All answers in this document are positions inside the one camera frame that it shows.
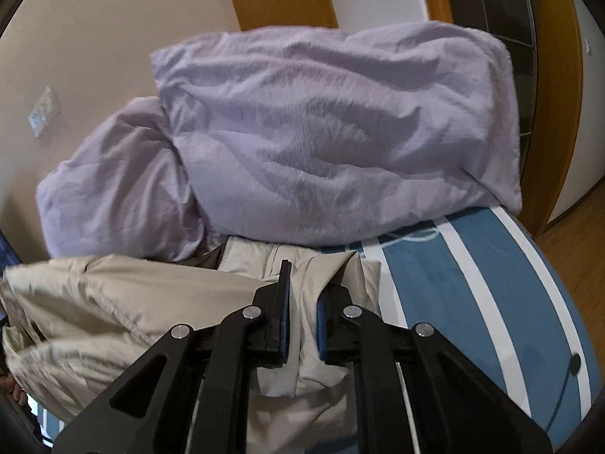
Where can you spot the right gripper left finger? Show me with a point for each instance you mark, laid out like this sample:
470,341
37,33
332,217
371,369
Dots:
189,392

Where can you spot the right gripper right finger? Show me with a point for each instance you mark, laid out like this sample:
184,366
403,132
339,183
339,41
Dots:
416,392

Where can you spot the blue white striped bedsheet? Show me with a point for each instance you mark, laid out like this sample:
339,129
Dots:
485,285

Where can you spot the left lavender pillow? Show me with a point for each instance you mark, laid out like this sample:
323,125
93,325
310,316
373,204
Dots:
124,191

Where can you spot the lavender pillow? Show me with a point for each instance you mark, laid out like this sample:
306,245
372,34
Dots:
315,137
124,191

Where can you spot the right lavender pillow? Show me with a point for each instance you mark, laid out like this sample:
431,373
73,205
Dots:
315,137

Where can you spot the dark glass wardrobe door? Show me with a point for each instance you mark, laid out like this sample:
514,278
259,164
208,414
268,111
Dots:
511,21

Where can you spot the white wall socket panel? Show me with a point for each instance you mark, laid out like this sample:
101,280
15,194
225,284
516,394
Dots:
43,112

